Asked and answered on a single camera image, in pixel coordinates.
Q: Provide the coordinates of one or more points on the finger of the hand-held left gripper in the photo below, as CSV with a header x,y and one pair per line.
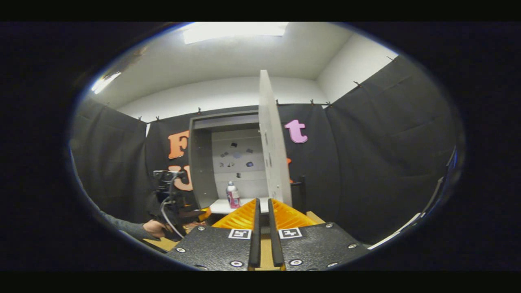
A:
x,y
205,214

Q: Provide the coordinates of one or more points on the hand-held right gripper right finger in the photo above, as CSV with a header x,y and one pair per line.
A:
x,y
276,244

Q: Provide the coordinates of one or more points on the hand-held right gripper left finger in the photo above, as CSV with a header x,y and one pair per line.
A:
x,y
255,244

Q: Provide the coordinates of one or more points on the silver bottle with red label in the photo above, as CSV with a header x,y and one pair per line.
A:
x,y
233,198

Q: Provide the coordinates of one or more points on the grey cabinet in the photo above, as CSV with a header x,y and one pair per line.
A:
x,y
201,171

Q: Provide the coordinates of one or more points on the cream cabinet door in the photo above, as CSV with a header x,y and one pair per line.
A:
x,y
276,162

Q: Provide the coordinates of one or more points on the white cabinet shelf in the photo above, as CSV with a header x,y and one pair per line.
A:
x,y
222,206

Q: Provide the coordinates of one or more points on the picture cover book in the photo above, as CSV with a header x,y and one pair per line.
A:
x,y
195,228

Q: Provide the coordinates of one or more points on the black backdrop cloth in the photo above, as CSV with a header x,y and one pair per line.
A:
x,y
386,162

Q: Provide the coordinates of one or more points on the ceiling light strip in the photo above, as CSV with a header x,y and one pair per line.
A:
x,y
234,31
106,81

